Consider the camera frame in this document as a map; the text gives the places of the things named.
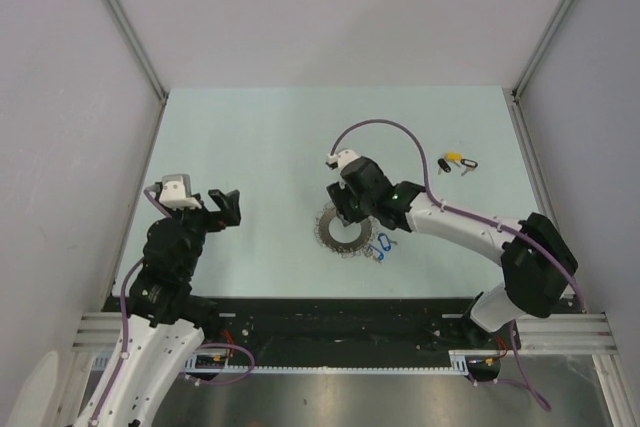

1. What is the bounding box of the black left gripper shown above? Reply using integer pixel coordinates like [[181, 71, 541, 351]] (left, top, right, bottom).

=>
[[155, 188, 240, 276]]

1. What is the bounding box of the metal disc keyring organizer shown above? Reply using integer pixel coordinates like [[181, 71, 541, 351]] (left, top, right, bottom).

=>
[[314, 202, 376, 258]]

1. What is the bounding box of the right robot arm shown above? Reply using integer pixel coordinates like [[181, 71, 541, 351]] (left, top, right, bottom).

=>
[[326, 150, 578, 348]]

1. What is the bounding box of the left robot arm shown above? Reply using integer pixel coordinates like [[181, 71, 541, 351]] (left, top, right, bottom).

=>
[[74, 185, 241, 426]]

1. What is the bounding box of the blue tag key right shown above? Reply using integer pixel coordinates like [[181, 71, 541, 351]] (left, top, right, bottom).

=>
[[377, 233, 397, 252]]

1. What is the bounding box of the blue tag key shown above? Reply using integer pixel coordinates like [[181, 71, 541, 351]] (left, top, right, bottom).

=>
[[365, 244, 385, 263], [377, 233, 397, 252]]

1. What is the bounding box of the blue tag key middle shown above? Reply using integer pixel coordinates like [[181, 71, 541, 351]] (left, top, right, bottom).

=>
[[365, 244, 385, 263]]

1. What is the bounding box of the black solid tag key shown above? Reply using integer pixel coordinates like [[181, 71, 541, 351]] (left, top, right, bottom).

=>
[[437, 158, 451, 175]]

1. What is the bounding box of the yellow tag key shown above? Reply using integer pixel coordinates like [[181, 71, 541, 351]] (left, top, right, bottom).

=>
[[444, 152, 462, 167]]

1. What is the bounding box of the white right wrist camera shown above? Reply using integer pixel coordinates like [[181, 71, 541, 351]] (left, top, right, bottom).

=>
[[325, 149, 360, 172]]

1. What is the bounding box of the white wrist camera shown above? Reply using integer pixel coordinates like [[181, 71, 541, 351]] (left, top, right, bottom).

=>
[[158, 174, 202, 210], [325, 149, 360, 172]]

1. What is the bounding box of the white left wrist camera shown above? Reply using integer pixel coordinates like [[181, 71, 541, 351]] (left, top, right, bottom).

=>
[[158, 174, 202, 210]]

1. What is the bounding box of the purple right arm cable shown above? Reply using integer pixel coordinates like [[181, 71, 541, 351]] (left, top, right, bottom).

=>
[[327, 119, 586, 313]]

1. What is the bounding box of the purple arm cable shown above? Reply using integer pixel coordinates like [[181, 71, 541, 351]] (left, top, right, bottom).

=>
[[327, 119, 586, 313], [89, 186, 256, 423]]

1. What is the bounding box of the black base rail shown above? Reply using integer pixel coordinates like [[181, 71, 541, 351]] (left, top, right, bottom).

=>
[[99, 294, 586, 366]]

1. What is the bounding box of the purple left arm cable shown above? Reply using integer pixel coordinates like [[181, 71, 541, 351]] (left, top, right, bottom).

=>
[[89, 186, 256, 423]]

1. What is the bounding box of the aluminium frame post right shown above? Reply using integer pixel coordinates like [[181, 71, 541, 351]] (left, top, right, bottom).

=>
[[509, 0, 607, 98]]

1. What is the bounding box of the aluminium frame post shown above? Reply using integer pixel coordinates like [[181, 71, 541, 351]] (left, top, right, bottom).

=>
[[102, 0, 168, 105], [509, 0, 607, 98]]

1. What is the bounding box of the white slotted cable duct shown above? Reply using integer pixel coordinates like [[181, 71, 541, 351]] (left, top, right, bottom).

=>
[[89, 349, 506, 378]]

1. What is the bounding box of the aluminium frame post left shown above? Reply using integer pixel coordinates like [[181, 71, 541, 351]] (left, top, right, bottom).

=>
[[102, 0, 168, 105]]

